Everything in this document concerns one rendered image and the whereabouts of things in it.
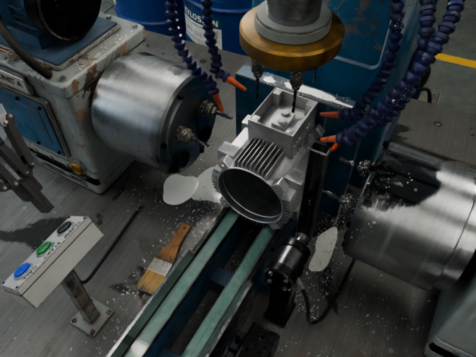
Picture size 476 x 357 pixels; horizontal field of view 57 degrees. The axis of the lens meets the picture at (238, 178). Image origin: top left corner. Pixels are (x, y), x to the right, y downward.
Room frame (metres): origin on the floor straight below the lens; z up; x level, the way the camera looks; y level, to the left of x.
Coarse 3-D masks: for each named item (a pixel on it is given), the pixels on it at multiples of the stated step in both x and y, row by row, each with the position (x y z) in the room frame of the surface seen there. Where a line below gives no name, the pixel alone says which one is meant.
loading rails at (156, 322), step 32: (224, 224) 0.57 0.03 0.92; (288, 224) 0.59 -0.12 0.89; (192, 256) 0.48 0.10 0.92; (224, 256) 0.53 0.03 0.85; (256, 256) 0.49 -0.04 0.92; (160, 288) 0.41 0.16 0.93; (192, 288) 0.42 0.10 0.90; (224, 288) 0.41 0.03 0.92; (256, 288) 0.45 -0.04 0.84; (160, 320) 0.35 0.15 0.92; (224, 320) 0.34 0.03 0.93; (128, 352) 0.29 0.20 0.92; (160, 352) 0.31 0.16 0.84; (192, 352) 0.29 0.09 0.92; (224, 352) 0.32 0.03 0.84
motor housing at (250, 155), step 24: (240, 144) 0.67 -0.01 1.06; (264, 144) 0.64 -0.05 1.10; (216, 168) 0.62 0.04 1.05; (240, 168) 0.58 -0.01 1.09; (264, 168) 0.58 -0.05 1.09; (288, 168) 0.60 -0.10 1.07; (240, 192) 0.63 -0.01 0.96; (264, 192) 0.64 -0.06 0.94; (288, 192) 0.55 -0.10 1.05; (264, 216) 0.57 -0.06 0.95; (288, 216) 0.53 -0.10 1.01
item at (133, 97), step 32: (128, 64) 0.83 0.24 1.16; (160, 64) 0.83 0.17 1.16; (96, 96) 0.78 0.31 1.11; (128, 96) 0.75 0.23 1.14; (160, 96) 0.73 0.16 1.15; (192, 96) 0.77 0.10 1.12; (96, 128) 0.76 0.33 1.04; (128, 128) 0.70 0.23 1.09; (160, 128) 0.68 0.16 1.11; (192, 128) 0.76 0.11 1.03; (160, 160) 0.66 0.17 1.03; (192, 160) 0.75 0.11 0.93
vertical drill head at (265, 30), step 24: (288, 0) 0.65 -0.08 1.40; (312, 0) 0.65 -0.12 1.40; (240, 24) 0.70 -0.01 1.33; (264, 24) 0.66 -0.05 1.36; (288, 24) 0.65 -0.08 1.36; (312, 24) 0.65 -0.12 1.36; (336, 24) 0.69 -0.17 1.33; (264, 48) 0.62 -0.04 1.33; (288, 48) 0.62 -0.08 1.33; (312, 48) 0.62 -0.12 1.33; (336, 48) 0.63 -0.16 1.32
